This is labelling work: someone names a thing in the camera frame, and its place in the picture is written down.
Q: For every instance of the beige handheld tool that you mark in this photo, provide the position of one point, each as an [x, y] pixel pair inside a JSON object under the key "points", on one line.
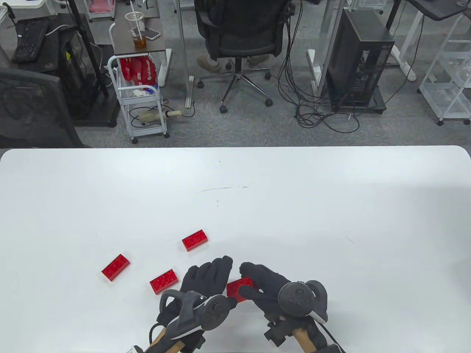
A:
{"points": [[151, 116]]}

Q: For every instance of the white rolling cart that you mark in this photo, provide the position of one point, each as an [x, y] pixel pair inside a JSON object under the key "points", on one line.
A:
{"points": [[147, 129]]}

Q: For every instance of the person's right hand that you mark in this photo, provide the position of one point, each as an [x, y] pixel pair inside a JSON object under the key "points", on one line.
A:
{"points": [[266, 283]]}

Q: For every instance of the grey mesh chair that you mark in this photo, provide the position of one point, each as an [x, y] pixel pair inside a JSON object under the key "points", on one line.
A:
{"points": [[29, 106]]}

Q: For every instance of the white desk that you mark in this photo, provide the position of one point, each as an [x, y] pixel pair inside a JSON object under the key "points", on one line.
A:
{"points": [[22, 5]]}

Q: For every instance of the pink storage bin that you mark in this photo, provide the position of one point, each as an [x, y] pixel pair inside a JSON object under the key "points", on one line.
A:
{"points": [[101, 6]]}

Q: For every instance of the black mesh office chair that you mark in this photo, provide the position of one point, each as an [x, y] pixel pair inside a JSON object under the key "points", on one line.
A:
{"points": [[243, 36]]}

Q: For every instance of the black computer tower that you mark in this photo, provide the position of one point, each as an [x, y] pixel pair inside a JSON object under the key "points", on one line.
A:
{"points": [[353, 55]]}

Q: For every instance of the white desk leg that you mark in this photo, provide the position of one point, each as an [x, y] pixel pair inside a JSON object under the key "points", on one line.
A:
{"points": [[404, 64], [183, 44]]}

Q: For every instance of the white smartphone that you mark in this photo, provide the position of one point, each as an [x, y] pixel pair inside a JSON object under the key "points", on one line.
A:
{"points": [[152, 34]]}

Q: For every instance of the stack of red toy bricks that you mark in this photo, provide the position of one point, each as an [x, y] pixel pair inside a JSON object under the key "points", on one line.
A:
{"points": [[239, 288]]}

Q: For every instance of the black curved desktop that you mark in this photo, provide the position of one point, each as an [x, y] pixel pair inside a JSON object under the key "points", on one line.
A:
{"points": [[438, 9]]}

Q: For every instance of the single red toy brick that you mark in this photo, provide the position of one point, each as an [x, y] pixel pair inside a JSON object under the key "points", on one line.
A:
{"points": [[163, 281], [115, 267], [195, 240]]}

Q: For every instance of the dark wood side table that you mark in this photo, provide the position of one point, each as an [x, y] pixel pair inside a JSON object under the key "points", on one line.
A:
{"points": [[125, 36]]}

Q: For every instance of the person's left hand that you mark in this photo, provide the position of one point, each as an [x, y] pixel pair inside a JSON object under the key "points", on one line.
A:
{"points": [[209, 275]]}

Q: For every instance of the black keyboard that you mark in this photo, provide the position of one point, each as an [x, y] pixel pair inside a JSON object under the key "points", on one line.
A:
{"points": [[29, 40]]}

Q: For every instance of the person's left forearm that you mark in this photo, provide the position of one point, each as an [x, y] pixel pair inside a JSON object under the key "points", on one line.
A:
{"points": [[173, 347]]}

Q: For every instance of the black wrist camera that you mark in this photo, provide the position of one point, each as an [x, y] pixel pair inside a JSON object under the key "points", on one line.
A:
{"points": [[195, 342], [278, 332]]}

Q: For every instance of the black desk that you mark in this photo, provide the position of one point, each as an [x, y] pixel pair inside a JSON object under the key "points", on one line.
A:
{"points": [[51, 51]]}

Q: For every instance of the white crumpled cloth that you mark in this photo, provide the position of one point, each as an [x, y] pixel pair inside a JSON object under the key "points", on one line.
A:
{"points": [[140, 92]]}

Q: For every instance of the red plastic bag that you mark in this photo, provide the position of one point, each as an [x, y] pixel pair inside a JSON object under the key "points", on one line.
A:
{"points": [[141, 71]]}

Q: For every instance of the white desk frame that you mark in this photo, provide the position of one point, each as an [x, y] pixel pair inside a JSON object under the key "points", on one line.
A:
{"points": [[312, 66]]}

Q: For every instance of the black tower floor stand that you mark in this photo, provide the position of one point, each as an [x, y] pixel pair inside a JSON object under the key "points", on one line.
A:
{"points": [[379, 104]]}

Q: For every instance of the plastic cup with straw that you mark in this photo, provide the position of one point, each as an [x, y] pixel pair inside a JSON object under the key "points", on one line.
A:
{"points": [[140, 42]]}

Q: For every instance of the black labelled wrist box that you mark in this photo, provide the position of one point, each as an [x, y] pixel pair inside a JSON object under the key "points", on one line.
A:
{"points": [[333, 349], [136, 349]]}

